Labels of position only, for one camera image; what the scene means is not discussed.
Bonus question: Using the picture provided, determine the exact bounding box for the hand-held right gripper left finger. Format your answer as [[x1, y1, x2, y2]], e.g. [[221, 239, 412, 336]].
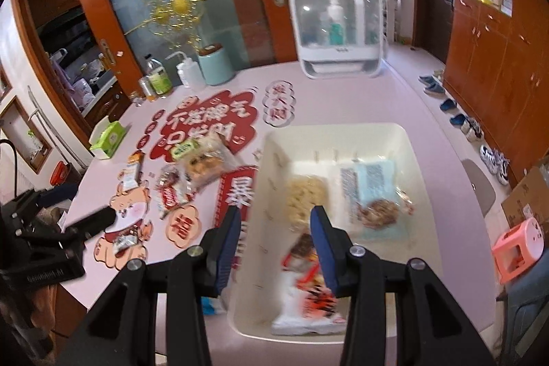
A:
[[69, 205, 243, 366]]

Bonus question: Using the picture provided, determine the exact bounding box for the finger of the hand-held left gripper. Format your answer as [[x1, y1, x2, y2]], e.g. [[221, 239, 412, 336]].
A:
[[40, 184, 79, 204], [64, 206, 117, 241]]

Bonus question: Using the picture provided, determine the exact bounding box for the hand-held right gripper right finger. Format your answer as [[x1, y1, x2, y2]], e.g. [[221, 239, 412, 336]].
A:
[[309, 205, 494, 366]]

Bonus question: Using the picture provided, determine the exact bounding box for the small dark snack packet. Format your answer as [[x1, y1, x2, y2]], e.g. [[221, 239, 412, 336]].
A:
[[112, 232, 139, 256]]

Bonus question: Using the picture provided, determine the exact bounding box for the red white snack packet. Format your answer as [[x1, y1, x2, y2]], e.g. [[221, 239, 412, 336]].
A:
[[272, 233, 348, 337]]

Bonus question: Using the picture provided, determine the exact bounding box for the small blue candy packet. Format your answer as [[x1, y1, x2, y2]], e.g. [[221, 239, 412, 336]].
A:
[[201, 295, 228, 315]]

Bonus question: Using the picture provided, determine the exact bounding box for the yellow puffed snack packet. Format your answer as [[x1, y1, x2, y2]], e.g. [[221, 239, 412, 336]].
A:
[[285, 175, 329, 227]]

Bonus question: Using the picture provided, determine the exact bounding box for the beige orange oat packet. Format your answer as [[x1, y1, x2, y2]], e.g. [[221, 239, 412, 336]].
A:
[[124, 149, 145, 189]]

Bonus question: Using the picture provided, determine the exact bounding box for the clear nut bar packet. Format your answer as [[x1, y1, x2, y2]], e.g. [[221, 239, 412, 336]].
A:
[[356, 197, 414, 229], [159, 165, 185, 187]]

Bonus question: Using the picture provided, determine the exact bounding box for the red white cookie packet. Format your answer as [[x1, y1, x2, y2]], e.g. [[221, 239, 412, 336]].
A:
[[155, 173, 194, 219]]

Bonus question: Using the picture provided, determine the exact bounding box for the clear pastry ball packet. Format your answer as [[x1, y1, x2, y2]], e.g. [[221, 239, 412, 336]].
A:
[[180, 143, 236, 191]]

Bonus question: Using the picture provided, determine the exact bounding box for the large light blue packet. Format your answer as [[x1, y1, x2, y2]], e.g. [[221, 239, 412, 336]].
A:
[[339, 160, 408, 240]]

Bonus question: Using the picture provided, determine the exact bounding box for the small green snack packet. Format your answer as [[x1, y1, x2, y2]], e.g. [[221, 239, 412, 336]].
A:
[[171, 141, 202, 161]]

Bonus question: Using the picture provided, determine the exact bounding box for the white plastic bin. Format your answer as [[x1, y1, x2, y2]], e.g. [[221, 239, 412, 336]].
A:
[[229, 122, 442, 350]]

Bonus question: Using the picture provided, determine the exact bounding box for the red container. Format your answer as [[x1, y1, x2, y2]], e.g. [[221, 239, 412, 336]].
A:
[[49, 161, 71, 187]]

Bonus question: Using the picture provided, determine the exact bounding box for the green tissue box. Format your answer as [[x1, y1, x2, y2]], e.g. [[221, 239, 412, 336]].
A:
[[89, 121, 129, 160]]

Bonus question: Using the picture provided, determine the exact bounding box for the metal can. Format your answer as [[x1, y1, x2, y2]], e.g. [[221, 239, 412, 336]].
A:
[[138, 76, 156, 101]]

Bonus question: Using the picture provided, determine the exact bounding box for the clear plastic bottle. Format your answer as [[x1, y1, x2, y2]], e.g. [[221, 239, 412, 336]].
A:
[[146, 54, 172, 97]]

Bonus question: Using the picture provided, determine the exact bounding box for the pink printed table cover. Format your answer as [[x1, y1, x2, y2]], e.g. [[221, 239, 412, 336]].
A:
[[64, 46, 485, 350]]

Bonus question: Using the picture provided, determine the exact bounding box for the grey chair seat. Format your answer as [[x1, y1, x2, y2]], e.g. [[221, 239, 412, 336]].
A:
[[461, 158, 498, 216]]

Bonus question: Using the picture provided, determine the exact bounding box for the white squeeze bottle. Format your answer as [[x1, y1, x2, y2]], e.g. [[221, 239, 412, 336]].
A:
[[165, 51, 206, 90]]

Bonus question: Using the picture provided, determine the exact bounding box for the light blue canister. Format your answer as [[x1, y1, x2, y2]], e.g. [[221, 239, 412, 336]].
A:
[[197, 44, 236, 86]]

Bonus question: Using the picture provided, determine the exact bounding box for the white countertop sterilizer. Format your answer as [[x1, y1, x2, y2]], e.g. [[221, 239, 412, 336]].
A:
[[282, 0, 389, 79]]

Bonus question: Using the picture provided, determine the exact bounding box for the row of shoes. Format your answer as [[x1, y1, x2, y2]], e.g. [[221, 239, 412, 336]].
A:
[[418, 70, 511, 187]]

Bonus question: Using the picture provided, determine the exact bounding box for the pink plastic stool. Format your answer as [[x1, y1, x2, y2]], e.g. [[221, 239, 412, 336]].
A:
[[491, 218, 545, 285]]

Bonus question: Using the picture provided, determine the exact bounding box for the cardboard box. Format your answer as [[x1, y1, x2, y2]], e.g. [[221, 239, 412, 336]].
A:
[[500, 156, 549, 238]]

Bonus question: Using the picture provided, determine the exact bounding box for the blue grey cloth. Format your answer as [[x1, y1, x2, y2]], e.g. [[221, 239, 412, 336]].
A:
[[498, 259, 549, 366]]

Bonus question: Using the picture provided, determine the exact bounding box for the white green bottle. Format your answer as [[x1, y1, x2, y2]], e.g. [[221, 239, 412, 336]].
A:
[[327, 0, 347, 45]]

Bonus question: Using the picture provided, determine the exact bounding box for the wooden cabinet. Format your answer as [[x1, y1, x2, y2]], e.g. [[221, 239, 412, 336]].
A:
[[442, 0, 549, 187]]

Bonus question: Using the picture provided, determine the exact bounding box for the wooden picture frame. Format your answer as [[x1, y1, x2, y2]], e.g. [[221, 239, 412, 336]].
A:
[[0, 96, 54, 172]]

